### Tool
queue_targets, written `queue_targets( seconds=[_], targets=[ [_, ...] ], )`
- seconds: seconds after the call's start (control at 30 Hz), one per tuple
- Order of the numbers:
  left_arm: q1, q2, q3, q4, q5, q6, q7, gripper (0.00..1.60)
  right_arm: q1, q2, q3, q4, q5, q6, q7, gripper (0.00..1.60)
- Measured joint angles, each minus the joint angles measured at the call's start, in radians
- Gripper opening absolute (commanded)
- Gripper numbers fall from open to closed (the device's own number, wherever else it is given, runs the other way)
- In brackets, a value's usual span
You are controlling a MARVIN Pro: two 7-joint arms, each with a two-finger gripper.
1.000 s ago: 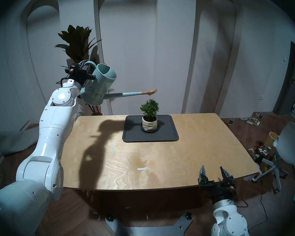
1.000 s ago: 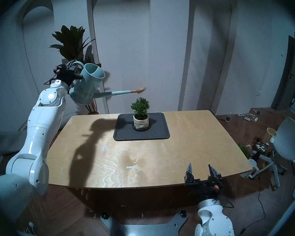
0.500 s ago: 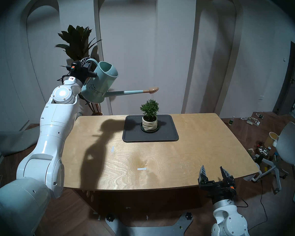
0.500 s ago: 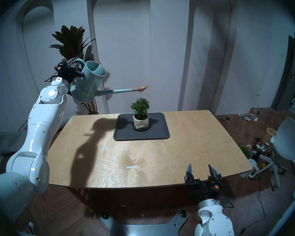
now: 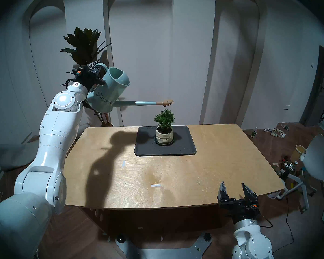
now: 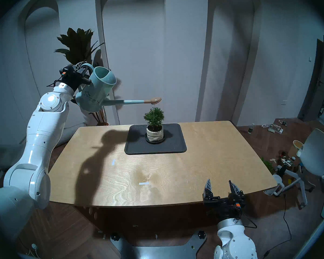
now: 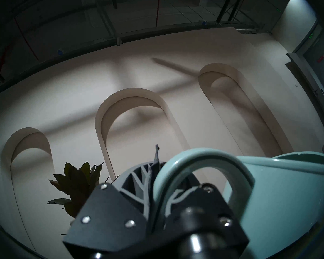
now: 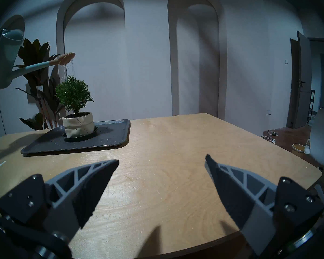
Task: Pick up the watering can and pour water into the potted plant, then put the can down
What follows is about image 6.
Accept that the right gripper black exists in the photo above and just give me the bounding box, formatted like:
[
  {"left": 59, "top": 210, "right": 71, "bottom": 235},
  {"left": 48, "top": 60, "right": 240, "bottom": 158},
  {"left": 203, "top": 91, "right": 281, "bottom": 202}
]
[{"left": 202, "top": 179, "right": 247, "bottom": 221}]

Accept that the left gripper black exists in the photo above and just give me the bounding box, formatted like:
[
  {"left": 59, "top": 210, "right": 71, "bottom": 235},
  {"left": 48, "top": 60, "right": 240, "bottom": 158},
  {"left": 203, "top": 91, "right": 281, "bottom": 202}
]
[{"left": 59, "top": 62, "right": 92, "bottom": 91}]

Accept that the mint green watering can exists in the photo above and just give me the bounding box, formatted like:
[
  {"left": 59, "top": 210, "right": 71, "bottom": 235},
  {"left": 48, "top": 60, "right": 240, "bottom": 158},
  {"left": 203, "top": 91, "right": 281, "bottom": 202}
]
[{"left": 75, "top": 63, "right": 162, "bottom": 113}]

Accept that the small green floor plant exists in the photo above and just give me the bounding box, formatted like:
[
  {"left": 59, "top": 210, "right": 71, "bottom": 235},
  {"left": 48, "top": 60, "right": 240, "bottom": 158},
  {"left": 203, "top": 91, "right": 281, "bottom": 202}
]
[{"left": 261, "top": 157, "right": 276, "bottom": 174}]

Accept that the black plant saucer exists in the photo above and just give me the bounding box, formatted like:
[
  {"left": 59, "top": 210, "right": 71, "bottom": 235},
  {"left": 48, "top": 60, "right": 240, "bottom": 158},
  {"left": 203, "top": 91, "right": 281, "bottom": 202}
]
[{"left": 145, "top": 134, "right": 165, "bottom": 145}]

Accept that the tall dark leafy houseplant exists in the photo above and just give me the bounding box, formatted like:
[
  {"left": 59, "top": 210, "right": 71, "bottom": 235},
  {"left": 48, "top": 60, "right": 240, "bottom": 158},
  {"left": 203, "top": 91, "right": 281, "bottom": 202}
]
[{"left": 54, "top": 27, "right": 110, "bottom": 126}]

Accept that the dark grey tray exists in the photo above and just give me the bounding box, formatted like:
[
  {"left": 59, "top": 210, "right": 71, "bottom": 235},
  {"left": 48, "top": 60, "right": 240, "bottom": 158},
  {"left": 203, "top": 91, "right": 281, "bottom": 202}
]
[{"left": 124, "top": 123, "right": 187, "bottom": 155}]

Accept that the white power strip clutter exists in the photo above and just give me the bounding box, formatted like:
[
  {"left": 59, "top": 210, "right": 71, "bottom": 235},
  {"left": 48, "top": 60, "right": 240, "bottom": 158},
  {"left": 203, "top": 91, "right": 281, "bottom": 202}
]
[{"left": 261, "top": 124, "right": 284, "bottom": 134}]

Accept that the small shrub in cream pot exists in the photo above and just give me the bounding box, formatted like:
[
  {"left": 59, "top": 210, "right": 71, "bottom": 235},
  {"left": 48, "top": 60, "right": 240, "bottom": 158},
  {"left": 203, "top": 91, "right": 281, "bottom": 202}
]
[{"left": 144, "top": 107, "right": 164, "bottom": 143}]

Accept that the white office chair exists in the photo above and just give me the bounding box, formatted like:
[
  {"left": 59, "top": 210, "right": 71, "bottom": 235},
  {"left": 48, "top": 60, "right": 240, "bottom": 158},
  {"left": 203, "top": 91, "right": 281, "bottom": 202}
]
[{"left": 265, "top": 128, "right": 324, "bottom": 210}]

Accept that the dark grey door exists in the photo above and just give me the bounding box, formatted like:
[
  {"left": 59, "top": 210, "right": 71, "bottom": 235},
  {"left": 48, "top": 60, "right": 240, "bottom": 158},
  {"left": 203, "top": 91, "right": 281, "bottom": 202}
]
[{"left": 298, "top": 35, "right": 324, "bottom": 122}]

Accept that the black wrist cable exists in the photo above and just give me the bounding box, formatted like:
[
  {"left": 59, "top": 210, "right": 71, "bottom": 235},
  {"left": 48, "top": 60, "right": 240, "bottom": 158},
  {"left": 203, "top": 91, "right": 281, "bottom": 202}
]
[{"left": 240, "top": 213, "right": 258, "bottom": 230}]

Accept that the black floor cable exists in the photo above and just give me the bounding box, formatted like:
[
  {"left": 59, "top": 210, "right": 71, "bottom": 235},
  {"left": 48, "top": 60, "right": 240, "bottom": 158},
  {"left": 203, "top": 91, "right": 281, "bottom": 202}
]
[{"left": 263, "top": 194, "right": 292, "bottom": 257}]

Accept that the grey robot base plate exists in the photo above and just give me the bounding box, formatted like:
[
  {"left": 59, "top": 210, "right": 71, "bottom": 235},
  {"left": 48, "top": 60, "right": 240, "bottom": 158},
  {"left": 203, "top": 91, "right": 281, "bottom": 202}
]
[{"left": 110, "top": 230, "right": 208, "bottom": 259}]

